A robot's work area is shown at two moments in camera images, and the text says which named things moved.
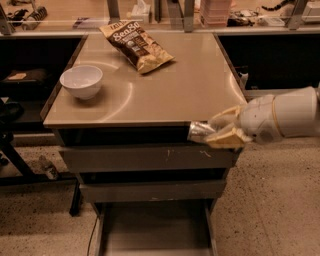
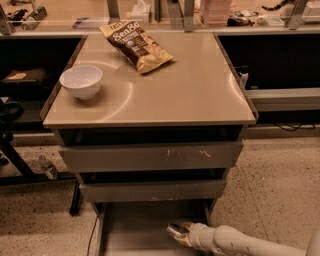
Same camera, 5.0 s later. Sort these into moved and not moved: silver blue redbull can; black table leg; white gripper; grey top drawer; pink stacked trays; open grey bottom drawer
Moved: silver blue redbull can; white gripper
Not moved: black table leg; grey top drawer; pink stacked trays; open grey bottom drawer
